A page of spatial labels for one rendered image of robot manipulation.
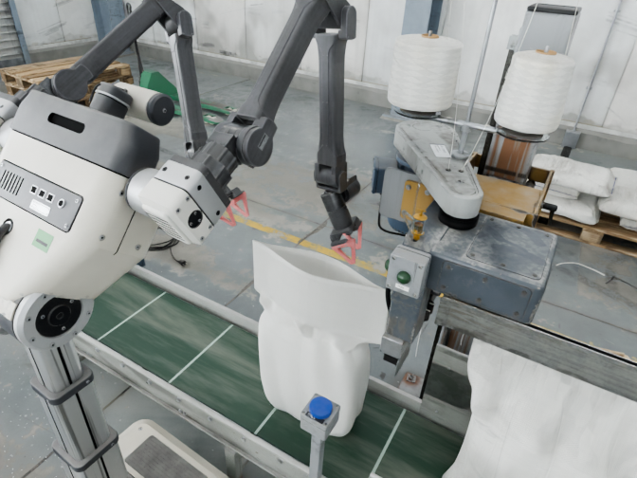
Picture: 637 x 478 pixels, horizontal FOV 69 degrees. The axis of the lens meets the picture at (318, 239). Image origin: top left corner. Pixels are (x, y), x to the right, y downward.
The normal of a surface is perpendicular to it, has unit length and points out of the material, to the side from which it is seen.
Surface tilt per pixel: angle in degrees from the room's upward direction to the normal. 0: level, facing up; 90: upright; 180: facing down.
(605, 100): 90
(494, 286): 90
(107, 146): 50
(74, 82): 68
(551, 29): 90
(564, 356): 90
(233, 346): 0
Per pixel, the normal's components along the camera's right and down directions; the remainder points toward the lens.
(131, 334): 0.05, -0.84
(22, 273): -0.39, -0.21
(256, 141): 0.80, 0.27
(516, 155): -0.50, 0.45
